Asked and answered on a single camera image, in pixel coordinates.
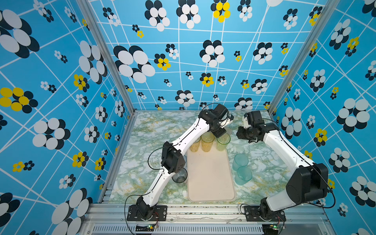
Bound aluminium corner post left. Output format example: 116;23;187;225
77;0;135;116

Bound dark grey clear glass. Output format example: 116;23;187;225
172;168;188;184

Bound teal glass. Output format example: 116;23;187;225
232;153;249;171
235;166;253;186

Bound green clear glass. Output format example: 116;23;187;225
216;133;231;151

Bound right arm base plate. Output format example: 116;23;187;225
241;205;287;222

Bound beige rectangular tray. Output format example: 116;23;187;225
187;146;236;203

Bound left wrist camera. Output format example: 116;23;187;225
214;104;234;128

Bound yellow glass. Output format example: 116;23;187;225
190;137;201;152
201;131;215;152

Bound aluminium front rail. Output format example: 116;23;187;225
79;204;335;235

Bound teal glass right lower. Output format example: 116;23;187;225
235;166;253;186

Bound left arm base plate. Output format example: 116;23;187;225
126;205;167;222

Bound green circuit board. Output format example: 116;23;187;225
135;225;158;232
262;224;281;235

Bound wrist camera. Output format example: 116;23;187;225
243;111;264;128
214;104;234;128

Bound green circuit board left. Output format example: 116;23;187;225
135;225;158;232

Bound aluminium corner post right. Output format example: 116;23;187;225
268;0;340;115

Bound green circuit board right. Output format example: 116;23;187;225
262;224;281;235

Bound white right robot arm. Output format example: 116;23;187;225
237;123;330;220

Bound aluminium corner post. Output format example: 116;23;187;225
268;0;340;115
77;0;135;116

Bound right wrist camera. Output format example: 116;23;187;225
243;111;264;128

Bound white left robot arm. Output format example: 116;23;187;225
136;103;234;219

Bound teal glass right upper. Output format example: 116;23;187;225
232;153;249;171

